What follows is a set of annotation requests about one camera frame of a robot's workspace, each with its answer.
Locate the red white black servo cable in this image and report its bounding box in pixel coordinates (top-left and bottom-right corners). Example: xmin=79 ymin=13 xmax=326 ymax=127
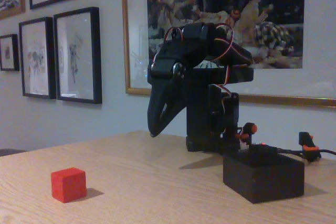
xmin=207 ymin=23 xmax=235 ymax=63
xmin=209 ymin=65 xmax=233 ymax=99
xmin=163 ymin=25 xmax=183 ymax=42

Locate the black orange table clamp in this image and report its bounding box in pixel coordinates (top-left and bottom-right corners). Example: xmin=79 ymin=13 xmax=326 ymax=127
xmin=298 ymin=131 xmax=322 ymax=163
xmin=235 ymin=122 xmax=258 ymax=146

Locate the red cube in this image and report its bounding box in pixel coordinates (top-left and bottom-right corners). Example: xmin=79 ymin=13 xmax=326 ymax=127
xmin=50 ymin=167 xmax=88 ymax=204

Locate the black-framed figure drawing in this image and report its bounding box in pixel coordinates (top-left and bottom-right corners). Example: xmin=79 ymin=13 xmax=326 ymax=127
xmin=53 ymin=6 xmax=103 ymax=105

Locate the small black-framed picture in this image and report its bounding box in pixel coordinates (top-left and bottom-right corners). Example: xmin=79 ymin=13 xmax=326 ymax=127
xmin=0 ymin=34 xmax=20 ymax=72

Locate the dark chair back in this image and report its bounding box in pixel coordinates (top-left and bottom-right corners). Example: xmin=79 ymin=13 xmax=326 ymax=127
xmin=0 ymin=148 xmax=27 ymax=157

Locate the black power cable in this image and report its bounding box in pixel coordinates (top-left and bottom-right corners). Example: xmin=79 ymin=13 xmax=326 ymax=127
xmin=272 ymin=147 xmax=336 ymax=156

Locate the black-framed sketch drawing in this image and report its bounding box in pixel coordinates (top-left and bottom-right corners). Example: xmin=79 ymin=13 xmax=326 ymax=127
xmin=18 ymin=16 xmax=57 ymax=100

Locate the black box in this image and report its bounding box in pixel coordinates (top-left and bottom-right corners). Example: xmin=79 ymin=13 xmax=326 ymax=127
xmin=222 ymin=152 xmax=306 ymax=205

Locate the large wood-framed garden picture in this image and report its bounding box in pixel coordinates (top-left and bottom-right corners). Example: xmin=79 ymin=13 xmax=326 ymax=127
xmin=121 ymin=0 xmax=336 ymax=109

